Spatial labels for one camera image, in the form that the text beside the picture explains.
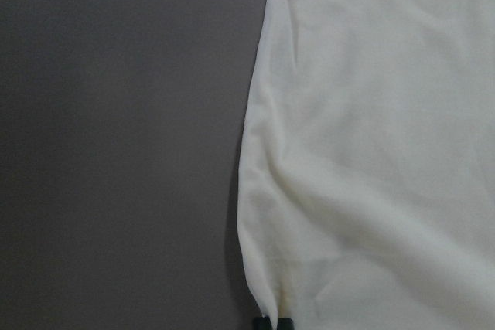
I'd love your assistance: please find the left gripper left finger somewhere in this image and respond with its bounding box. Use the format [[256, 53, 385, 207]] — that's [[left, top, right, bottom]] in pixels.
[[252, 317, 268, 330]]

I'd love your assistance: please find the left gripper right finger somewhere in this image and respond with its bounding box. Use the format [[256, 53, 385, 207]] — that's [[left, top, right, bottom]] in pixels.
[[277, 318, 294, 330]]

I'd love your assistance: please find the yellow long-sleeve printed shirt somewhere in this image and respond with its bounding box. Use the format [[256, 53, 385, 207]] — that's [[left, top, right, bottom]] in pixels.
[[237, 0, 494, 329]]

